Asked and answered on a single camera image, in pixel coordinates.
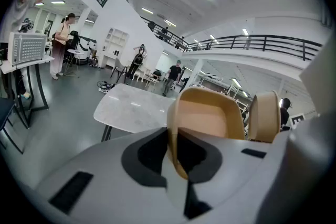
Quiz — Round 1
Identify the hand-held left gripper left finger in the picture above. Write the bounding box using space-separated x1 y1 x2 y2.
33 127 186 224

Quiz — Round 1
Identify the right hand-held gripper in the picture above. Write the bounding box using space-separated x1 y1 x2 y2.
288 112 308 131

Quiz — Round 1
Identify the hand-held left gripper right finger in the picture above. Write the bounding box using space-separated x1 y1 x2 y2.
177 127 289 224

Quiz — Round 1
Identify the black balcony railing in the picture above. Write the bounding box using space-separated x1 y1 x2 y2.
140 16 323 61

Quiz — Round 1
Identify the grey marble table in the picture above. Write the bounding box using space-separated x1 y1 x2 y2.
93 83 177 134

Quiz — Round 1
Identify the white ornate table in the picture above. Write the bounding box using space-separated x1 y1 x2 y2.
132 65 152 84

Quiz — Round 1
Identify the grey chair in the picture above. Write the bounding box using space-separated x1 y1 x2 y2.
110 57 129 83

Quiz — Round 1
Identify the round white side table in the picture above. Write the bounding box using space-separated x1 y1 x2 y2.
64 49 85 78

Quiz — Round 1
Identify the white wheeled robot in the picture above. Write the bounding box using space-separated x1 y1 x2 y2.
78 35 98 65

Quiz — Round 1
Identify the white shelf cabinet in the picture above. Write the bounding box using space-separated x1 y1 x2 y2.
100 28 130 69

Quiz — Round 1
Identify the black office chair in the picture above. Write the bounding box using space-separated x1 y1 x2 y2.
69 30 80 50

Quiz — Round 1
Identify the white perforated appliance box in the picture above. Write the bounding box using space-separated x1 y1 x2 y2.
7 31 48 67

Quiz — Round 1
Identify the tangle of floor cables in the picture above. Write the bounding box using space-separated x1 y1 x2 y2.
96 80 117 94

